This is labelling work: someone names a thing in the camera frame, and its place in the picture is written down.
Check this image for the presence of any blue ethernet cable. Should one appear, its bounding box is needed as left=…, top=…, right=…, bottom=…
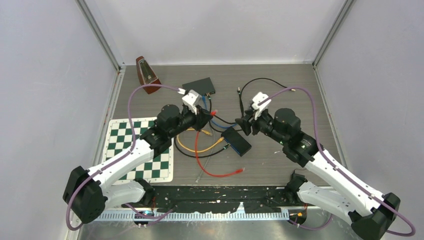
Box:
left=201, top=95, right=238, bottom=130

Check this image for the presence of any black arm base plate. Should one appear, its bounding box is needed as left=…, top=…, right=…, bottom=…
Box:
left=130, top=185, right=312, bottom=214

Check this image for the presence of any long black ethernet cable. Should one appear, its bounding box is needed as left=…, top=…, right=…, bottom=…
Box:
left=206, top=77, right=296, bottom=133

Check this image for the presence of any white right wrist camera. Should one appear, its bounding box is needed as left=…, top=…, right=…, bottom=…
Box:
left=249, top=92, right=272, bottom=121

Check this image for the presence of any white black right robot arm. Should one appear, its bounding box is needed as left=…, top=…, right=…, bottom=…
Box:
left=235, top=108, right=401, bottom=240

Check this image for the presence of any yellow ethernet cable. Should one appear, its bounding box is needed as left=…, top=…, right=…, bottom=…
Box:
left=176, top=127, right=226, bottom=154

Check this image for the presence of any dark grey network switch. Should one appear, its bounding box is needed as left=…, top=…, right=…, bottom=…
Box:
left=182, top=77, right=216, bottom=97

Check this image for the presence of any black blue network switch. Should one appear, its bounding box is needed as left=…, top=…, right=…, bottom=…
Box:
left=221, top=127, right=252, bottom=157

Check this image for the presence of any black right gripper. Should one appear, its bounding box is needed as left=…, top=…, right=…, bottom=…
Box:
left=234, top=106, right=288, bottom=146

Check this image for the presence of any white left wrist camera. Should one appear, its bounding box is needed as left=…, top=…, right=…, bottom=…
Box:
left=178, top=88, right=201, bottom=115

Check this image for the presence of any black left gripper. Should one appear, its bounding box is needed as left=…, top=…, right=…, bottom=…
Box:
left=169, top=105, right=213, bottom=139

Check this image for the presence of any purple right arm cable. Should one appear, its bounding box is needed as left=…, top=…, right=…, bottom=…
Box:
left=259, top=86, right=417, bottom=238

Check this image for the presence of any red ethernet cable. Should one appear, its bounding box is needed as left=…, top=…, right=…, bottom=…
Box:
left=194, top=109, right=246, bottom=179

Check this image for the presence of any brown wooden metronome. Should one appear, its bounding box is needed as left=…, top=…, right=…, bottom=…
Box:
left=135, top=56, right=161, bottom=86

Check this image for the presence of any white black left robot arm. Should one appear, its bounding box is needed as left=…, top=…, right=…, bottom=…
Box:
left=62, top=104, right=214, bottom=224

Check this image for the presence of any green white chessboard mat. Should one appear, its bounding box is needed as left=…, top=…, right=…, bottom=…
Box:
left=101, top=117, right=174, bottom=185

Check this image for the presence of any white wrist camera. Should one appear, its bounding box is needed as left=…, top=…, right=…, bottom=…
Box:
left=249, top=92, right=272, bottom=121
left=178, top=88, right=201, bottom=115

